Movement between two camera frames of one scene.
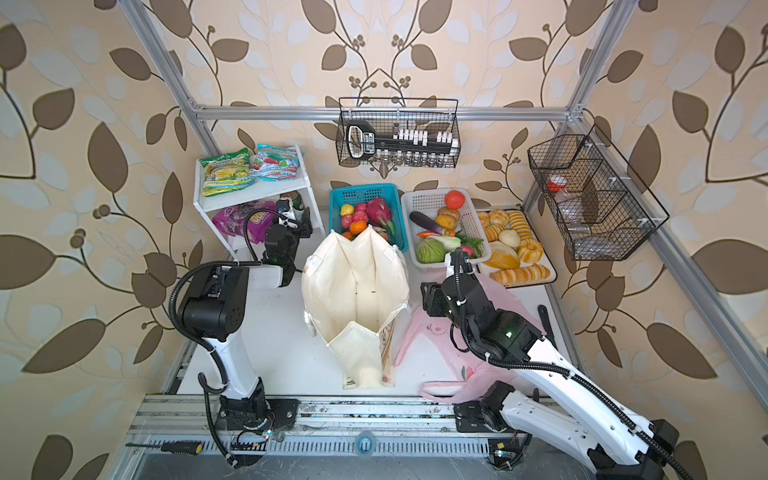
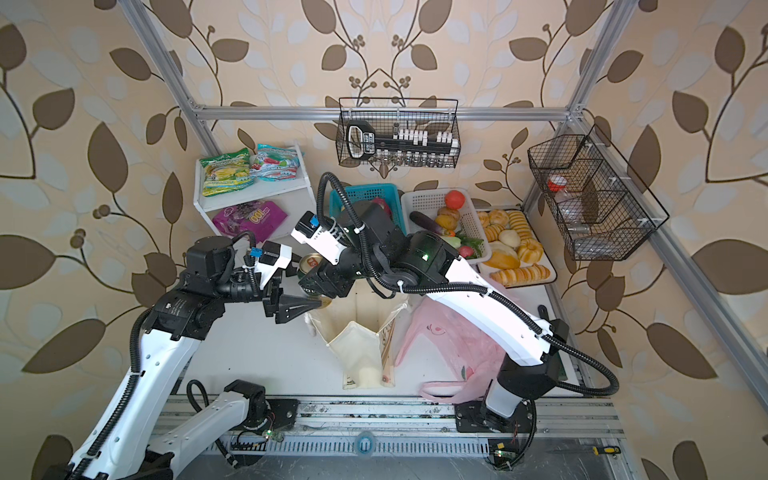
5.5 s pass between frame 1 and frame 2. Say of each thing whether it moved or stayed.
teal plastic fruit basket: stayed
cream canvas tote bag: stayed
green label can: moved
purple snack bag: stayed
